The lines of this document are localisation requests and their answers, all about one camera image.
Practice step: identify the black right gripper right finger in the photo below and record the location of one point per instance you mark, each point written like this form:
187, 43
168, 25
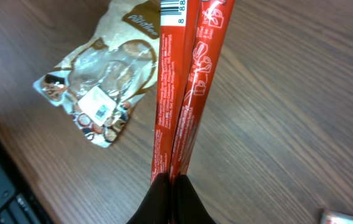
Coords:
187, 207

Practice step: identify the orange Kleenex tissue pack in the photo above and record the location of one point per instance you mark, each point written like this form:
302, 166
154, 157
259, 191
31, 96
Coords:
332, 217

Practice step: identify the red stick sachet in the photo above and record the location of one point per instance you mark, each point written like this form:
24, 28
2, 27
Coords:
192, 33

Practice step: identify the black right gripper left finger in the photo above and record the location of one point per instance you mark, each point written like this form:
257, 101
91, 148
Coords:
154, 209

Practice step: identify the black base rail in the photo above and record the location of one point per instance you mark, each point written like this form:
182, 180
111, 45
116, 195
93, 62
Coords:
18, 203

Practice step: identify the beige Pantree snack pouch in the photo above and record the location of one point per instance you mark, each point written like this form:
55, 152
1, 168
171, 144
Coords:
99, 83

